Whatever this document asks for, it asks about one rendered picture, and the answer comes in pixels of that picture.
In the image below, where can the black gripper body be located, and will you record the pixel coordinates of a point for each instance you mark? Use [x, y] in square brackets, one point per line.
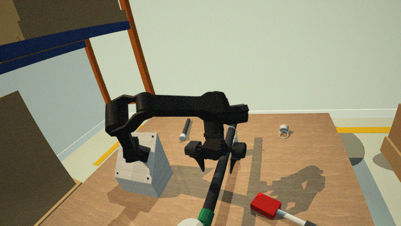
[238, 150]

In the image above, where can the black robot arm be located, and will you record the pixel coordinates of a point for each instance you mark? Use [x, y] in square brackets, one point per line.
[212, 107]

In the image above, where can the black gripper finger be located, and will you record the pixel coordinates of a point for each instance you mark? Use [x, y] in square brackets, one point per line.
[233, 160]
[200, 160]

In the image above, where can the green faceted cup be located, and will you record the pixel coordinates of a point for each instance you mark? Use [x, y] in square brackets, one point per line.
[206, 216]

